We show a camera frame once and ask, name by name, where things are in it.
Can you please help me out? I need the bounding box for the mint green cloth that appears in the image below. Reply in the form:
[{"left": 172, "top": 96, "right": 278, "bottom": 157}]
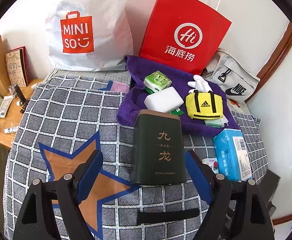
[{"left": 204, "top": 116, "right": 228, "bottom": 128}]

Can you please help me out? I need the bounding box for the green sachet packet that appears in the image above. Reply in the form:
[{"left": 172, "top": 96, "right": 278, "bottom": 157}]
[{"left": 170, "top": 108, "right": 184, "bottom": 116}]

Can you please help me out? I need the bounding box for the black strap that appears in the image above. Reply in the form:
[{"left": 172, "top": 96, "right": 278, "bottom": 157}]
[{"left": 136, "top": 207, "right": 201, "bottom": 225}]

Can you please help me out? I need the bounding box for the yellow Adidas mini bag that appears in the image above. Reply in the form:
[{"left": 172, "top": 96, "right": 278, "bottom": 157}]
[{"left": 185, "top": 90, "right": 223, "bottom": 120}]

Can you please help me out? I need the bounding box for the white sponge block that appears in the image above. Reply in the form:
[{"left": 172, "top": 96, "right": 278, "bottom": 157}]
[{"left": 144, "top": 87, "right": 184, "bottom": 113}]

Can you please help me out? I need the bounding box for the white glove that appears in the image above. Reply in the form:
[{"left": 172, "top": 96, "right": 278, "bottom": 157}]
[{"left": 188, "top": 75, "right": 213, "bottom": 94}]

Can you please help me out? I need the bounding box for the green tissue pack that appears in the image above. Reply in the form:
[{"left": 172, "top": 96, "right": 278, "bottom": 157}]
[{"left": 143, "top": 70, "right": 172, "bottom": 94}]

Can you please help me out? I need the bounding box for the small fruit sticker packet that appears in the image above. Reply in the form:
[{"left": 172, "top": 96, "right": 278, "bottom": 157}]
[{"left": 202, "top": 158, "right": 219, "bottom": 174}]

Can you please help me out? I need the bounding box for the brown star marker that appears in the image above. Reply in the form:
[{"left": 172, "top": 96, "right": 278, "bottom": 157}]
[{"left": 39, "top": 132, "right": 140, "bottom": 239}]

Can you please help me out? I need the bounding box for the blue tissue pack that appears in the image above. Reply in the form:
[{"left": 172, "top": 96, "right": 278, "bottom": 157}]
[{"left": 213, "top": 129, "right": 252, "bottom": 181}]

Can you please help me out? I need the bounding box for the dark green tea tin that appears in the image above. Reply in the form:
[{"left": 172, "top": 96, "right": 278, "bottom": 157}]
[{"left": 130, "top": 109, "right": 186, "bottom": 186}]

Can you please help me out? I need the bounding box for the grey checkered blanket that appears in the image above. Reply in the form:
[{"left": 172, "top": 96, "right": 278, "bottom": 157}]
[{"left": 4, "top": 76, "right": 268, "bottom": 239}]

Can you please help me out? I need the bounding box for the purple towel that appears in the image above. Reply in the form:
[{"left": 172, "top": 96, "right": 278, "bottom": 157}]
[{"left": 116, "top": 55, "right": 241, "bottom": 137}]

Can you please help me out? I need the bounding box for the grey Nike waist bag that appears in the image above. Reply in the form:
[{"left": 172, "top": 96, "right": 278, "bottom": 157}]
[{"left": 202, "top": 48, "right": 260, "bottom": 103}]

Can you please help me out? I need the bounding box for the wooden nightstand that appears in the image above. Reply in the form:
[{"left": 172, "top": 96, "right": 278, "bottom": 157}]
[{"left": 0, "top": 78, "right": 45, "bottom": 151}]

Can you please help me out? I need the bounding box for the white tube on nightstand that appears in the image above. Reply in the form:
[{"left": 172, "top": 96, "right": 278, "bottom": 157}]
[{"left": 0, "top": 95, "right": 14, "bottom": 119}]

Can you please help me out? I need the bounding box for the brown book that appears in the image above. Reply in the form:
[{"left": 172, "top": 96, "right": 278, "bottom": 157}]
[{"left": 5, "top": 46, "right": 29, "bottom": 87}]

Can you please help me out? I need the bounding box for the red Haidilao paper bag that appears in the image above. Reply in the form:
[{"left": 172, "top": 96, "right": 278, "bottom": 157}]
[{"left": 138, "top": 0, "right": 231, "bottom": 74}]

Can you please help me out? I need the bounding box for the white Miniso plastic bag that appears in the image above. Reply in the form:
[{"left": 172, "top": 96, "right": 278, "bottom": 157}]
[{"left": 46, "top": 0, "right": 134, "bottom": 72}]

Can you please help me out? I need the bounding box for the brown wooden door frame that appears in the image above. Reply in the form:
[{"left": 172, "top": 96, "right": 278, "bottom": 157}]
[{"left": 245, "top": 22, "right": 292, "bottom": 102}]

